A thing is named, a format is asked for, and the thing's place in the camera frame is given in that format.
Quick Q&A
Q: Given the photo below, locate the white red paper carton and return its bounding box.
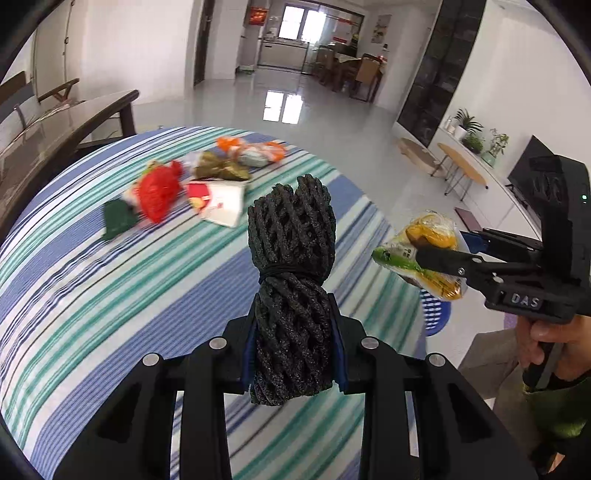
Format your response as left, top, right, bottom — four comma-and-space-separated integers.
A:
186, 180, 245, 228

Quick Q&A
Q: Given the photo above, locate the plant in white pot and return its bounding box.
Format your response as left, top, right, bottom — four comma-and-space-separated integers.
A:
450, 108, 483, 141

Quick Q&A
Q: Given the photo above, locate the person's right forearm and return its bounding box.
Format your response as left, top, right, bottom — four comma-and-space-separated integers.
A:
522, 369, 591, 476

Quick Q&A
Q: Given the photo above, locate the dark brown door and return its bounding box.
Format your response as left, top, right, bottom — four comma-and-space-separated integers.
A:
194, 0, 215, 86

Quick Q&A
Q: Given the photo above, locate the dining table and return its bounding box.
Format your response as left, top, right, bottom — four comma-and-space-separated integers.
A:
318, 44, 384, 100

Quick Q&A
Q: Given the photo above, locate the red plastic bag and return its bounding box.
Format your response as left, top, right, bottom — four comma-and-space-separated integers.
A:
139, 161, 184, 225

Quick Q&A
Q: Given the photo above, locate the black television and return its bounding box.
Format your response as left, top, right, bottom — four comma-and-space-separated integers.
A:
507, 135, 555, 222

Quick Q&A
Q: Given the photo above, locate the kitchen counter cabinet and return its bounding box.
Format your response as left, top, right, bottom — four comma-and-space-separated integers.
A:
259, 39, 308, 70

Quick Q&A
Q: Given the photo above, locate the framed wall picture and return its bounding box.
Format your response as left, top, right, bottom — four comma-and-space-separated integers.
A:
373, 14, 392, 44

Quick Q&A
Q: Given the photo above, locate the plant in green pot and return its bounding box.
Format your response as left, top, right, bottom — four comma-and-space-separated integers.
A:
482, 129, 509, 168

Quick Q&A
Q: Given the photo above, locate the striped tablecloth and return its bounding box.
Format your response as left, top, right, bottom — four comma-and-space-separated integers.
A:
0, 126, 428, 480

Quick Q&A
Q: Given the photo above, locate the black glass cabinet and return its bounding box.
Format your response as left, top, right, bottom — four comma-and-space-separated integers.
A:
397, 0, 488, 148

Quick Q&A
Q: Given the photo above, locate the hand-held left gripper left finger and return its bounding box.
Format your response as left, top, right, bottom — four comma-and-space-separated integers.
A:
53, 316, 257, 480

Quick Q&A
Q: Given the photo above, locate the white television console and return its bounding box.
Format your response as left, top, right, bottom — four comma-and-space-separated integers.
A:
436, 127, 546, 241

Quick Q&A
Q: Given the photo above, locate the oval wooden side table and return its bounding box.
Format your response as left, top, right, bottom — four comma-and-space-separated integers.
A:
436, 142, 489, 199

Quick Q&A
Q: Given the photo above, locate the green leaf wrapper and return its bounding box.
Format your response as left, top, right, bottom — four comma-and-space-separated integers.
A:
191, 151, 252, 182

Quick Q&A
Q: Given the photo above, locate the light brown dining chair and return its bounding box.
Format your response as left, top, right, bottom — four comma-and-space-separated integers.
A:
353, 53, 384, 103

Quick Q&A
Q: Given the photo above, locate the orange white wrapper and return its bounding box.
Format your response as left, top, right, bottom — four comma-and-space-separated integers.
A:
217, 136, 286, 168

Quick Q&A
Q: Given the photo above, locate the dark green packet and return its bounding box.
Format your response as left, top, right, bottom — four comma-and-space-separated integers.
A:
102, 198, 140, 241

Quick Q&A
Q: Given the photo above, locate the black foam net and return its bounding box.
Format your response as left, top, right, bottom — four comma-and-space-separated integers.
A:
247, 174, 340, 407

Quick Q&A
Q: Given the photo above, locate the dark wooden coffee table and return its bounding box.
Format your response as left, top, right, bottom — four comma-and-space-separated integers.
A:
0, 89, 140, 241

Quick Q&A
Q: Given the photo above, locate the sliding glass door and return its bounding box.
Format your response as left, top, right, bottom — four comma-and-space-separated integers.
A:
256, 2, 365, 75

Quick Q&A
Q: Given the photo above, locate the person's right hand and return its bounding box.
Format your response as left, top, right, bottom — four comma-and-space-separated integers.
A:
515, 316, 591, 380

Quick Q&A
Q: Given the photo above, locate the wooden sofa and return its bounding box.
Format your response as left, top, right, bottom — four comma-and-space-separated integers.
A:
0, 71, 80, 139

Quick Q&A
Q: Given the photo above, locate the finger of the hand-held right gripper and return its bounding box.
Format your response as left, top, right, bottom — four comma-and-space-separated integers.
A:
461, 227, 546, 259
416, 244, 500, 296

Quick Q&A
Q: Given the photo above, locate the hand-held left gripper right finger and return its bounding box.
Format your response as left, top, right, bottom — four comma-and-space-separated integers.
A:
330, 314, 539, 480

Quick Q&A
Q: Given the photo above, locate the yellow green snack wrapper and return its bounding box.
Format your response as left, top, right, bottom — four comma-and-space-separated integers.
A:
372, 210, 469, 303

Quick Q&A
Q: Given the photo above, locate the dark red flat board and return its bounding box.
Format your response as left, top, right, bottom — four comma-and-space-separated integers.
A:
455, 207, 485, 232

